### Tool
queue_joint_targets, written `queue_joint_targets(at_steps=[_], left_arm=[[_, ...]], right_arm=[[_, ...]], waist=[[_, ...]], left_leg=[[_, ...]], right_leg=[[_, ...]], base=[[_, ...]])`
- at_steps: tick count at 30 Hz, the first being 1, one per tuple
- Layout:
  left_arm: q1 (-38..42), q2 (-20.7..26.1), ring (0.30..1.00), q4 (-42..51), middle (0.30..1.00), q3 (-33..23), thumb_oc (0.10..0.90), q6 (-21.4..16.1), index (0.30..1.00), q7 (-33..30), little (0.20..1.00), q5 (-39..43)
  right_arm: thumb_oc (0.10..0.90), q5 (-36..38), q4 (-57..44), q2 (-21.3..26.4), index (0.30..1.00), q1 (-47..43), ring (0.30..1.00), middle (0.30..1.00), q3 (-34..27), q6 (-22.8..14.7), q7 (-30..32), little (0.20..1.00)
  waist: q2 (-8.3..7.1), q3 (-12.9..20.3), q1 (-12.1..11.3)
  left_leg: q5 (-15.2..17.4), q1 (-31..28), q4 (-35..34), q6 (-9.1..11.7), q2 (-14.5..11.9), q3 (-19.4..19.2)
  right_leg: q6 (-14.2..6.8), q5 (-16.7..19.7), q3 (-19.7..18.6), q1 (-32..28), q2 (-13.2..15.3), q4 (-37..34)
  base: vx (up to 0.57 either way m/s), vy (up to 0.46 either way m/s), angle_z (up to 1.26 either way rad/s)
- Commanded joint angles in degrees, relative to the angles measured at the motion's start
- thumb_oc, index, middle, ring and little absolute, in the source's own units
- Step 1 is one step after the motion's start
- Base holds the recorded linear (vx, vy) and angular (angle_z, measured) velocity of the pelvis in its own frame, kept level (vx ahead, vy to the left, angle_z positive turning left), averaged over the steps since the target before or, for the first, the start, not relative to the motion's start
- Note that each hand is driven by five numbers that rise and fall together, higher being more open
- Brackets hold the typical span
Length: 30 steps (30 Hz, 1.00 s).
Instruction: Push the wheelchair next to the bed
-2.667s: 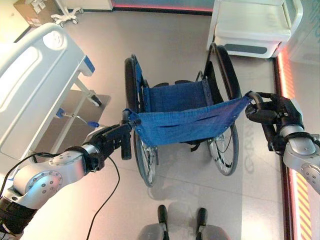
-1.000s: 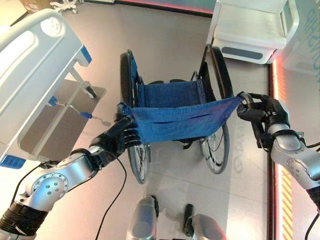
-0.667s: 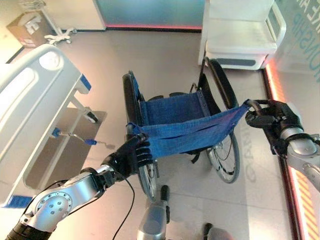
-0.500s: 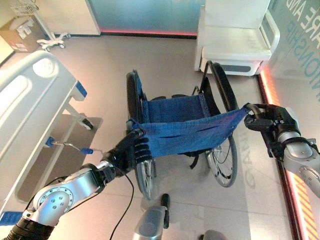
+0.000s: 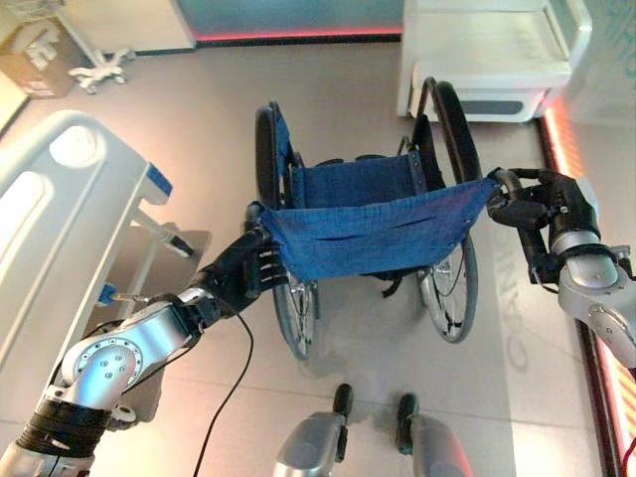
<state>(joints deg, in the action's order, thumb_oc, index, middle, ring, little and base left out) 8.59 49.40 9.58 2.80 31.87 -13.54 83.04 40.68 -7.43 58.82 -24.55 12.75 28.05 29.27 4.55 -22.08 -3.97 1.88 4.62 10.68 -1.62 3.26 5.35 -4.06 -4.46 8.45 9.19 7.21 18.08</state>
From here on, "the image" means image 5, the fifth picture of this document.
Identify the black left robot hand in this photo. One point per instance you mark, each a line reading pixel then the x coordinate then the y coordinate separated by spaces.
pixel 237 270

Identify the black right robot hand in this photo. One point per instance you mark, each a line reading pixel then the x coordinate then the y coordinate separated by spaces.
pixel 551 208

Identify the blue fabric wheelchair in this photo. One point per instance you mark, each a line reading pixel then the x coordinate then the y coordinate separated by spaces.
pixel 370 218

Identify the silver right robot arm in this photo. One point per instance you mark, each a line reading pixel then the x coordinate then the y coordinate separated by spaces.
pixel 593 283

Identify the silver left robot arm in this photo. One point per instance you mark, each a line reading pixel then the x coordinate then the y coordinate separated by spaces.
pixel 107 367

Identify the white hospital bed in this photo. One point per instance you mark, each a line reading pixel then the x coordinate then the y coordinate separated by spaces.
pixel 54 223

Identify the white bedside cabinet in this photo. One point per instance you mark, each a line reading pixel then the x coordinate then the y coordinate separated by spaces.
pixel 489 57

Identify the white wheeled stand base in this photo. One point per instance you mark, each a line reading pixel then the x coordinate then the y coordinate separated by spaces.
pixel 102 69

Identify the silver right robot leg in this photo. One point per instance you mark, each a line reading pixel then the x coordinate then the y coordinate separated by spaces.
pixel 429 439

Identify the white low cabinet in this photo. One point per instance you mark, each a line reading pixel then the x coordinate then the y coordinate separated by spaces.
pixel 131 25

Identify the brown cardboard box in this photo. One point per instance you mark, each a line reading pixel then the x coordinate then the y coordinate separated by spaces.
pixel 35 57

